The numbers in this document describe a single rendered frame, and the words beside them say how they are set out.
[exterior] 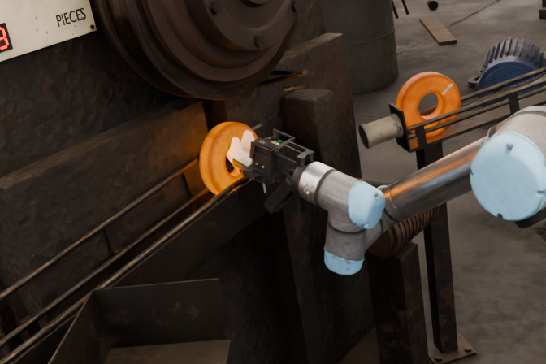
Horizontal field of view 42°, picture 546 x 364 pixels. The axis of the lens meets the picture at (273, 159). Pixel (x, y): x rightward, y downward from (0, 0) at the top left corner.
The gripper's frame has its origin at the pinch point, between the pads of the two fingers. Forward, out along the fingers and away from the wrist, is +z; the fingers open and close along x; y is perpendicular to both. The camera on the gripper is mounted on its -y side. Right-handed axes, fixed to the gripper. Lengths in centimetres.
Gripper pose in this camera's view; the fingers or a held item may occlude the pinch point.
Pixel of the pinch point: (229, 150)
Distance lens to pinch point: 146.9
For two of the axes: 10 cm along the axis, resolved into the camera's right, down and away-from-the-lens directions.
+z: -7.7, -3.6, 5.3
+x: -6.4, 3.8, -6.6
